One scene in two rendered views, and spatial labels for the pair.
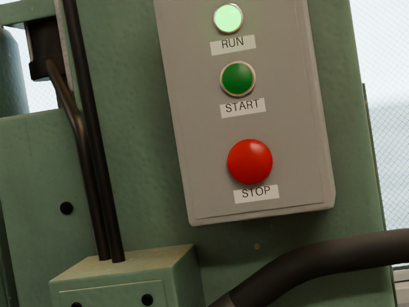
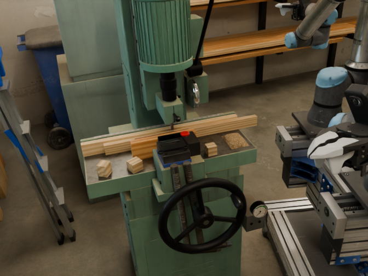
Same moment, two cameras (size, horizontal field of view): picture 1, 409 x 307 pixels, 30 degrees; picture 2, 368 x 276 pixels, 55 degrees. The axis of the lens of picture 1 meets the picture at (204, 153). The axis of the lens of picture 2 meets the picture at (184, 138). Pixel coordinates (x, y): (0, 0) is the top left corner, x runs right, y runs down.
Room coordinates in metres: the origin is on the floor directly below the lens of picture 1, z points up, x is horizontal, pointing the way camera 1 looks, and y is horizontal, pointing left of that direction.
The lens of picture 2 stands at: (1.21, 1.31, 1.58)
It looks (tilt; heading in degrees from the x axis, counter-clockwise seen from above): 30 degrees down; 244
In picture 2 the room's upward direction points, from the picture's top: 4 degrees counter-clockwise
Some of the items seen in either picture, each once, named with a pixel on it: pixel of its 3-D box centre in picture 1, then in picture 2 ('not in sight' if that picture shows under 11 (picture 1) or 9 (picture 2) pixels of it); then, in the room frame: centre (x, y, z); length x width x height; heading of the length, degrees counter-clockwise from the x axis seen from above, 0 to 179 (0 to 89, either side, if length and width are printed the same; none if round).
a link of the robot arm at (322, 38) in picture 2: not in sight; (317, 36); (-0.13, 0.09, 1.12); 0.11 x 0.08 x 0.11; 171
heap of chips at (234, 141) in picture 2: not in sight; (235, 138); (0.55, 0.38, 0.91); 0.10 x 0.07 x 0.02; 79
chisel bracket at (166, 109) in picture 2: not in sight; (170, 108); (0.73, 0.23, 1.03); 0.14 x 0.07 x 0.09; 79
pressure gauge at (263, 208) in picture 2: not in sight; (258, 210); (0.53, 0.51, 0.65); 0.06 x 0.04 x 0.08; 169
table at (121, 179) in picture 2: not in sight; (172, 164); (0.79, 0.35, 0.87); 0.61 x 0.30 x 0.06; 169
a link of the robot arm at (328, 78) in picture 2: not in sight; (331, 85); (0.02, 0.34, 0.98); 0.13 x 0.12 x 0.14; 171
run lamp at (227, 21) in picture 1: (227, 18); not in sight; (0.50, -0.03, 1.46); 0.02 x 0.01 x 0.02; 79
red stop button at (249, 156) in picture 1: (249, 161); not in sight; (0.50, -0.03, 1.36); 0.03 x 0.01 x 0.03; 79
